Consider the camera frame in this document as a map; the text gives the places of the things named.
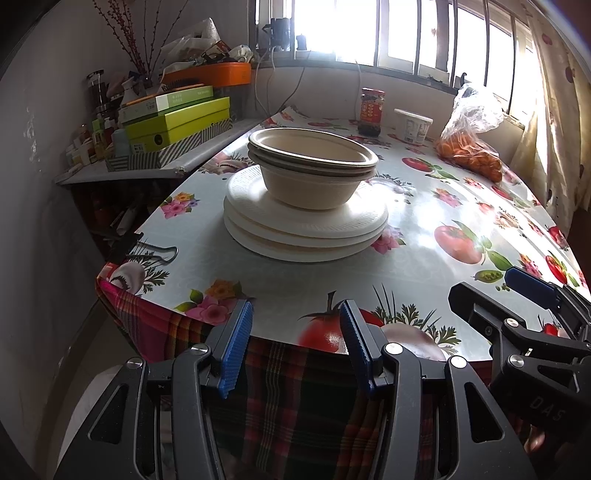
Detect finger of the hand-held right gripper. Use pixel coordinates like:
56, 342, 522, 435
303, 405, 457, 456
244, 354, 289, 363
504, 267, 591, 325
449, 282, 591, 361

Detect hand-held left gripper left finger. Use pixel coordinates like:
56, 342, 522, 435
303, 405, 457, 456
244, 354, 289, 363
53, 299, 254, 480

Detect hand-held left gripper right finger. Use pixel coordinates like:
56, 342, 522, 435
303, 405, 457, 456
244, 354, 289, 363
339, 300, 539, 480

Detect white ribbed foam plate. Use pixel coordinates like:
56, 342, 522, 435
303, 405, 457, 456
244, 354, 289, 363
225, 167, 389, 237
229, 226, 384, 263

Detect white smooth-rim foam plate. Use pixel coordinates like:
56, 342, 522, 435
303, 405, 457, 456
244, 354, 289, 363
224, 212, 387, 250

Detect beige paper bowl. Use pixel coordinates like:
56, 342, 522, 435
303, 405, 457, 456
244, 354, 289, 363
259, 161, 370, 212
247, 143, 377, 178
248, 128, 379, 169

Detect person's right hand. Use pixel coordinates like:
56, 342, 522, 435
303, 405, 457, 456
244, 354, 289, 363
524, 422, 549, 455

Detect fruit and flower printed tablecloth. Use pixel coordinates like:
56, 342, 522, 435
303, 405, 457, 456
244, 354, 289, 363
95, 106, 587, 365

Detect red plaid cloth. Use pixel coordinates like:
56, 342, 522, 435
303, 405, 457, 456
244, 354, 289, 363
95, 272, 532, 480

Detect black binder clip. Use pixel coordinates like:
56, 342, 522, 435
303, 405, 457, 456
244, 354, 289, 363
121, 232, 179, 265

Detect cream printed curtain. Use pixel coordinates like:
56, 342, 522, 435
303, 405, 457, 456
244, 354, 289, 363
508, 28, 591, 227

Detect clear plastic bag of oranges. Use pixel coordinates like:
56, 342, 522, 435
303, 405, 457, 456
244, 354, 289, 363
436, 84, 505, 183

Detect white plastic tub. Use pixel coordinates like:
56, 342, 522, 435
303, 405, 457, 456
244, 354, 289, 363
394, 109, 434, 145

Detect white side counter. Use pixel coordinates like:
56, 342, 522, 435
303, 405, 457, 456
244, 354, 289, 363
55, 117, 273, 186

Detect striped cardboard box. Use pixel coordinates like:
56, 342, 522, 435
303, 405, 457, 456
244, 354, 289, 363
105, 117, 234, 172

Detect red label sauce jar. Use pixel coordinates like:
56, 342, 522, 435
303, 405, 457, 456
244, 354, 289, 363
358, 88, 386, 137

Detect bright green box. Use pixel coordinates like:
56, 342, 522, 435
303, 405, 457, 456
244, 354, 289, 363
124, 97, 232, 153

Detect flat pale green box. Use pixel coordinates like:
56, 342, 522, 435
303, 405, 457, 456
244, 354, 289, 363
119, 86, 215, 124

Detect group of small bottles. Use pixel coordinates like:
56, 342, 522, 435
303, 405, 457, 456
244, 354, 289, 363
65, 69, 125, 168

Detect orange plastic tray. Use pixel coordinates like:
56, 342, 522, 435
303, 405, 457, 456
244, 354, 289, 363
159, 62, 252, 90

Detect barred window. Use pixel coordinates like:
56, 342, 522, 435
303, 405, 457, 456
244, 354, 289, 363
249, 0, 555, 121

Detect orange tray with clutter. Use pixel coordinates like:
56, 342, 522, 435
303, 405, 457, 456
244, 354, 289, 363
161, 18, 220, 70

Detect black device on windowsill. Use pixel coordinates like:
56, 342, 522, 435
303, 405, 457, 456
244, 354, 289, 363
262, 17, 294, 49

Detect dry red branches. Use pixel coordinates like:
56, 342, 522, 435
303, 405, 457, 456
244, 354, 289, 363
92, 0, 160, 77

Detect black cable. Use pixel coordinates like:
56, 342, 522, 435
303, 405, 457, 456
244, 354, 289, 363
285, 60, 306, 112

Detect white cable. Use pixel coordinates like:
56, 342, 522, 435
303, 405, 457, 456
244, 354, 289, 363
255, 46, 279, 117

